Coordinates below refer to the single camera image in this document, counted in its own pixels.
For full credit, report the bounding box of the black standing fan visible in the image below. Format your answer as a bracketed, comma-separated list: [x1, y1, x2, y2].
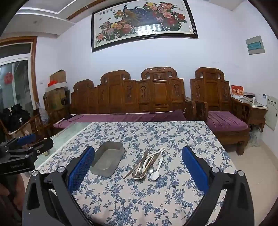
[61, 97, 70, 115]

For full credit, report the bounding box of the wooden side table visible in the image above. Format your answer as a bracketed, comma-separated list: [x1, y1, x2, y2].
[231, 97, 268, 133]

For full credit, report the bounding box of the white wall panel cover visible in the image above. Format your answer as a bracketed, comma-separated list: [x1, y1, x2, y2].
[264, 94, 278, 131]

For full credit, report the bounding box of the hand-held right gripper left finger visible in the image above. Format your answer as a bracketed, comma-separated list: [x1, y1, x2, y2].
[22, 146, 96, 226]

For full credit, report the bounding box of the carved wooden sofa bench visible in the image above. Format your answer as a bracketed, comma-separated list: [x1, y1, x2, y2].
[69, 67, 197, 122]

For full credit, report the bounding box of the pile of black bags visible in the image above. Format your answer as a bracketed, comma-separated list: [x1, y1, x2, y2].
[0, 104, 30, 133]

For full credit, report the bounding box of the purple sofa cushion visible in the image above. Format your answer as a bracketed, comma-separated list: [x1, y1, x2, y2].
[53, 110, 187, 129]

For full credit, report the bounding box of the small cardboard box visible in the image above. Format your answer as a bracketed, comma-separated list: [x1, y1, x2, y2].
[50, 70, 66, 83]

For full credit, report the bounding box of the grey wall electrical box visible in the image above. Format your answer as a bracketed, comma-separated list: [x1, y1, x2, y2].
[246, 36, 265, 55]

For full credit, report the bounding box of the carved wooden armchair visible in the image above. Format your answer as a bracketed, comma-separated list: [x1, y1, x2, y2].
[190, 67, 253, 156]

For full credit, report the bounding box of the framed peacock flower painting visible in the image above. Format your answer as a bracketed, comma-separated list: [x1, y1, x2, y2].
[91, 0, 198, 53]

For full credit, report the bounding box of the rectangular metal tray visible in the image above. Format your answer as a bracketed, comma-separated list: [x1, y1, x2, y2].
[90, 142, 125, 177]

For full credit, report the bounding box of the white device box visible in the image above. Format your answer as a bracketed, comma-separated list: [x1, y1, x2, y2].
[256, 93, 268, 107]

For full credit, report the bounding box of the red gift box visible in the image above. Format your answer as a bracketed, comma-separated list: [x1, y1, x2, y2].
[231, 85, 244, 97]

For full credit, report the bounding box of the metal fork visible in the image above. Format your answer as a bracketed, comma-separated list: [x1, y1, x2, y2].
[136, 150, 151, 174]

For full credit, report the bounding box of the light wooden chopstick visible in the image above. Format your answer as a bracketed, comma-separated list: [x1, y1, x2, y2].
[130, 151, 158, 175]

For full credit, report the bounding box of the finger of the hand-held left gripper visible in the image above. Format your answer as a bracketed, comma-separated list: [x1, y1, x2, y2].
[9, 138, 54, 158]
[7, 133, 36, 148]

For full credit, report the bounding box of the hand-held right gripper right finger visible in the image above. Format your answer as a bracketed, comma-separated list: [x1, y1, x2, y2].
[181, 146, 254, 226]

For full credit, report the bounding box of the clear plastic bag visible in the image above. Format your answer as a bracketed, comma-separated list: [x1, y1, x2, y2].
[248, 126, 264, 148]

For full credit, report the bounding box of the blue floral tablecloth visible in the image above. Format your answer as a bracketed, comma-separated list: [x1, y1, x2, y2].
[36, 121, 237, 226]

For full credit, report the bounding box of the dark brown chopstick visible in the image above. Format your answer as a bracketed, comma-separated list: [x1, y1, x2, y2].
[123, 152, 150, 179]

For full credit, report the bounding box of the large white plastic spoon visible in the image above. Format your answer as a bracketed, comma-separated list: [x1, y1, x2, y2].
[132, 152, 161, 180]

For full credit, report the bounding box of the wooden door frame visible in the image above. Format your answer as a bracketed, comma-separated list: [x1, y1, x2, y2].
[0, 37, 40, 107]

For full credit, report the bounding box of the small wooden chair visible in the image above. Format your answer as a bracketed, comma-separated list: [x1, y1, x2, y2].
[28, 113, 53, 139]

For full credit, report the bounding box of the large cardboard box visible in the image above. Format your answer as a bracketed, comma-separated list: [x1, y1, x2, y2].
[43, 88, 67, 115]

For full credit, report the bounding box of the purple armchair cushion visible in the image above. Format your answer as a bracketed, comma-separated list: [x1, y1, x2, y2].
[206, 111, 248, 133]

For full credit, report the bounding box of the small white plastic spoon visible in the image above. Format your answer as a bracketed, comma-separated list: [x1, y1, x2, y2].
[150, 158, 164, 181]

